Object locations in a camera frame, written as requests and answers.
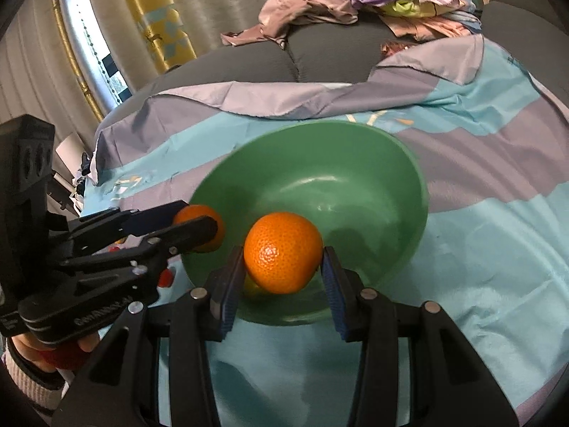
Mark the grey sofa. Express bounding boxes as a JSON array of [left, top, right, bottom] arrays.
[[95, 0, 569, 152]]

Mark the person's left hand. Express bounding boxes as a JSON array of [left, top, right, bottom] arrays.
[[9, 333, 102, 372]]

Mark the yellow patterned curtain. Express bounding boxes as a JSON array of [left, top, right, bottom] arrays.
[[120, 0, 196, 74]]

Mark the yellow-green cloth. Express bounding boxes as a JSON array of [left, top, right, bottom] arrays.
[[384, 0, 423, 17]]

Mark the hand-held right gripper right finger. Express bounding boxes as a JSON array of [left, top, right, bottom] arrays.
[[321, 246, 519, 427]]

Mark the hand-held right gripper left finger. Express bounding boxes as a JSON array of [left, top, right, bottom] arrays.
[[51, 246, 247, 427]]

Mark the floral patterned cloth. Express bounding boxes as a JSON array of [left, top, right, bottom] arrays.
[[380, 0, 492, 56]]

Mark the green bowl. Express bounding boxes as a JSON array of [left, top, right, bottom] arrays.
[[180, 120, 430, 326]]

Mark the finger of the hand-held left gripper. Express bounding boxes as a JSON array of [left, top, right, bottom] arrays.
[[60, 216, 218, 292], [67, 201, 192, 250]]

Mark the teal and grey blanket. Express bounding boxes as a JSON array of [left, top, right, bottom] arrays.
[[82, 36, 569, 427]]

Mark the pink cloth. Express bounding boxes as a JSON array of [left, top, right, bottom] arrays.
[[221, 0, 358, 49]]

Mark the orange mandarin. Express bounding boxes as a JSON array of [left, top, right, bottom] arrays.
[[173, 205, 226, 253], [244, 212, 324, 294]]

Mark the window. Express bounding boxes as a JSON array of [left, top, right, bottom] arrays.
[[49, 0, 134, 107]]

